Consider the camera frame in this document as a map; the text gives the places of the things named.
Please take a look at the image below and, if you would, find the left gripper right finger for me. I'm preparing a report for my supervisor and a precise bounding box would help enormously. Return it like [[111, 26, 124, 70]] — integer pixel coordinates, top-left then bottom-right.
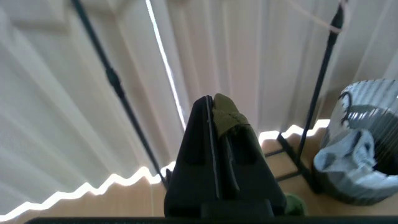
[[219, 124, 287, 217]]

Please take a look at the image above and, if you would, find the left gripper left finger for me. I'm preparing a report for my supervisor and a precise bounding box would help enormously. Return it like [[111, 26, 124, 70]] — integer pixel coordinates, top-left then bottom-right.
[[164, 95, 218, 218]]

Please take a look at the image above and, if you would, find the green printed shirt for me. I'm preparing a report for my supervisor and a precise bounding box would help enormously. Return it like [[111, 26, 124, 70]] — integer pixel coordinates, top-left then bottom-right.
[[212, 93, 307, 217]]

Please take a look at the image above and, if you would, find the pink clothes hanger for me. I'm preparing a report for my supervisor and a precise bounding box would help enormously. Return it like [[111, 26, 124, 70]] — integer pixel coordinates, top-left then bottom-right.
[[285, 0, 351, 34]]

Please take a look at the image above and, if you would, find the black clothes rack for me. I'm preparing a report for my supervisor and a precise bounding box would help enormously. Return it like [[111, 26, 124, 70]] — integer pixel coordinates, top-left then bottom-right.
[[70, 0, 346, 194]]

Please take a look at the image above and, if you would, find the white laundry basket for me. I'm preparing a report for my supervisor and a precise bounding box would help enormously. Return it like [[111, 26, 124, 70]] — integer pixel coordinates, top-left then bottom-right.
[[312, 79, 398, 206]]

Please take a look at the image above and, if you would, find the pale grey garment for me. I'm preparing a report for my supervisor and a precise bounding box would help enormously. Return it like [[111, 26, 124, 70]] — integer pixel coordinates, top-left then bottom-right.
[[313, 128, 398, 197]]

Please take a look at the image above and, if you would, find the beige curtain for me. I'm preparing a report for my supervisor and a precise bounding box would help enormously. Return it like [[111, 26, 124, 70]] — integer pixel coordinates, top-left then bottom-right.
[[0, 0, 398, 215]]

